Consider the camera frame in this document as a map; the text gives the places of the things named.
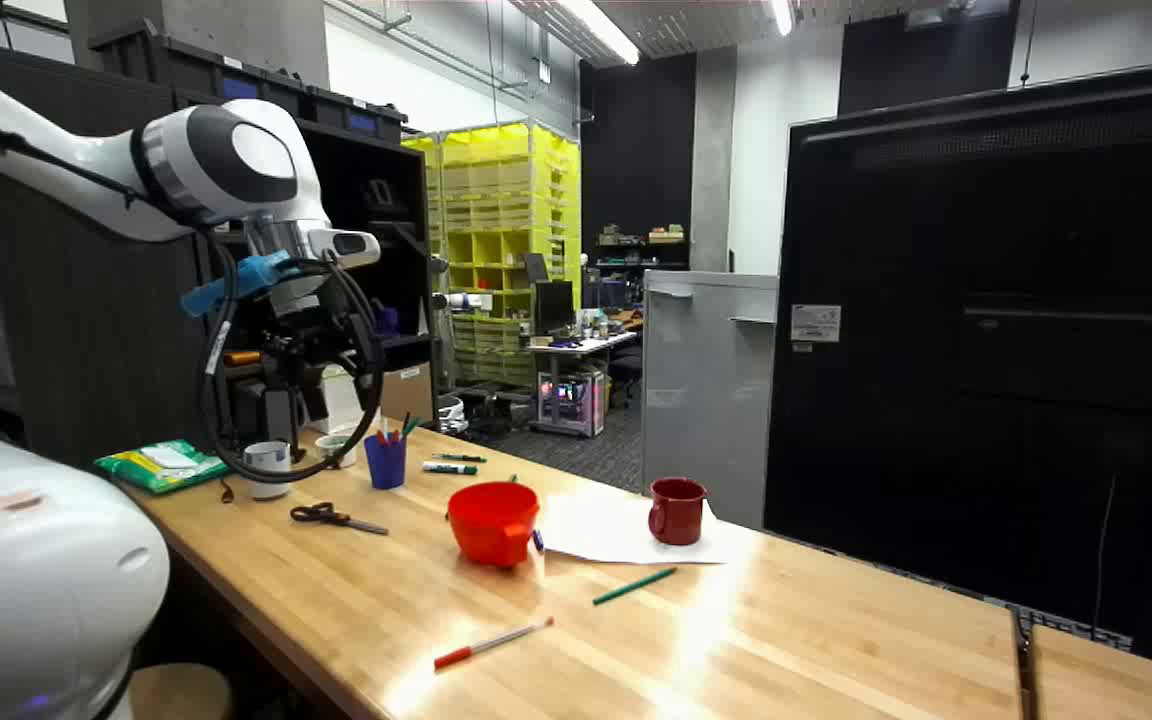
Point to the brown cardboard box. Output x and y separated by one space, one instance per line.
408 397

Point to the round wooden stool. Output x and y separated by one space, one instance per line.
181 694

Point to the ceiling light strip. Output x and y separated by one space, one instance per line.
782 17
596 27

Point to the grey cabinet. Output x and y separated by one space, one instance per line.
711 402

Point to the white cylindrical cup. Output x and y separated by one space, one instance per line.
271 472

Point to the large black panel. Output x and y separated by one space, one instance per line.
1002 402

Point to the purple-lit machine box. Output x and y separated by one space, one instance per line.
573 406

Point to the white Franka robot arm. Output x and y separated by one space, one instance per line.
221 163

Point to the orange-red plastic cup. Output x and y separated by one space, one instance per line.
494 527

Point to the green pencil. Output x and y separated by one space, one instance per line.
633 587

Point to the blue-capped white marker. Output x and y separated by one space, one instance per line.
538 540

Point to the white box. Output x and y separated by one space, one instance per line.
353 397

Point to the cluttered desk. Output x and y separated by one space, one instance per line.
582 347

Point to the yellow shelving unit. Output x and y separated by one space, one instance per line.
511 202

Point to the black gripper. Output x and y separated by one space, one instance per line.
289 333

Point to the red and white pen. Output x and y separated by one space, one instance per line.
490 645

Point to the white paper sheet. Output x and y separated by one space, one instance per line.
603 533

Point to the dark computer monitor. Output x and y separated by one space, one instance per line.
555 307

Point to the white cup with green contents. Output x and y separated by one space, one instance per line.
333 449

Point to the white label sticker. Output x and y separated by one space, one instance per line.
818 326

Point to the blue plastic pen cup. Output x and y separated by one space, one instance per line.
385 467

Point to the black marker with grey barrel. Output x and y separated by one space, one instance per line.
451 468

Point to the dark shelving unit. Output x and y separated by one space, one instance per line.
68 333

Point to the dark red mug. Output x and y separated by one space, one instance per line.
678 513

